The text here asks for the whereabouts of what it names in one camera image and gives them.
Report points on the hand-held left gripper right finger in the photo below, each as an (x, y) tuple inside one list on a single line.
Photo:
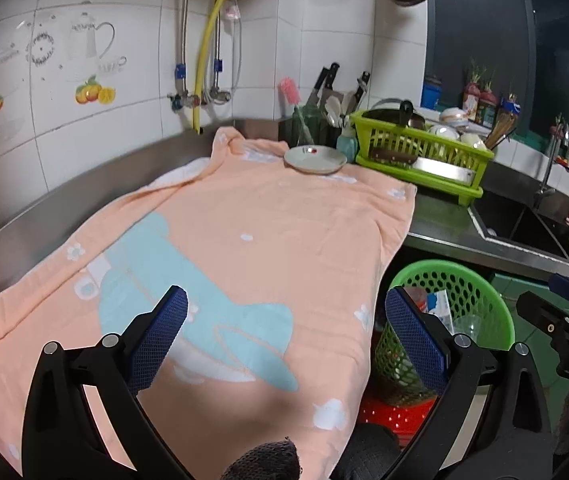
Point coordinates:
[(414, 340)]

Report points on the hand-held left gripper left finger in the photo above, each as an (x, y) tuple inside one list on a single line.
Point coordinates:
[(159, 340)]

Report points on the green plastic wastebasket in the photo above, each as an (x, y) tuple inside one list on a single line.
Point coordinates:
[(484, 290)]

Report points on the steel sink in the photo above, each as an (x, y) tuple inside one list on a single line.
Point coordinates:
[(514, 225)]

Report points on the person's right leg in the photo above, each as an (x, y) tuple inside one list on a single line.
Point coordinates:
[(364, 452)]

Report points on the person's leg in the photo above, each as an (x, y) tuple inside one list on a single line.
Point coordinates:
[(364, 452), (264, 462)]

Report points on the metal faucet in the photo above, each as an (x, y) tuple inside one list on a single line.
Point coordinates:
[(552, 160)]

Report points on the peach floral towel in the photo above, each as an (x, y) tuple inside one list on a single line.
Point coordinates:
[(264, 220)]

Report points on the person's left leg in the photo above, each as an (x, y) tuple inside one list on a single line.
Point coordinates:
[(264, 462)]

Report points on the steel cleaver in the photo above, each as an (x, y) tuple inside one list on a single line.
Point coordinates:
[(439, 170)]

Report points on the bundle of chopsticks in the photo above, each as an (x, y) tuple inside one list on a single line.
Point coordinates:
[(499, 132)]

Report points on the blue jar with sprouts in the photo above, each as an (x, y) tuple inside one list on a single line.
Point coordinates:
[(509, 112)]

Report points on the green dish rack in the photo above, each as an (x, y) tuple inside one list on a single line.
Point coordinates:
[(414, 142)]

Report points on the red jar with sprouts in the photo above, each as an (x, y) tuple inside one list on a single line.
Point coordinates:
[(488, 107), (472, 100)]

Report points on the teal glass bottle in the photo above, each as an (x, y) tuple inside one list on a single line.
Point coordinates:
[(347, 147)]

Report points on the white plate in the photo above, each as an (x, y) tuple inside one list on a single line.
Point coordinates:
[(314, 160)]

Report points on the patterned white bowl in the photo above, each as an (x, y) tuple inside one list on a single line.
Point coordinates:
[(452, 116)]

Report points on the black wok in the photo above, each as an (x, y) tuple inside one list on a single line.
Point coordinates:
[(387, 115)]

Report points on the blue lidded jar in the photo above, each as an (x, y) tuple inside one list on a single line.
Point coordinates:
[(432, 94)]

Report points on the white spoon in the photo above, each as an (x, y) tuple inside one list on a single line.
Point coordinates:
[(333, 110)]

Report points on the metal valve assembly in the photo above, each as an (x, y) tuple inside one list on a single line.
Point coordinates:
[(199, 97)]

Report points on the dark window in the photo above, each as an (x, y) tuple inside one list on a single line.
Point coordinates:
[(504, 35)]

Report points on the metal water pipe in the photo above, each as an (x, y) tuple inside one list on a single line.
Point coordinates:
[(217, 50)]

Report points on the pink tag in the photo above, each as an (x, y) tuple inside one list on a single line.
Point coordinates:
[(232, 11)]

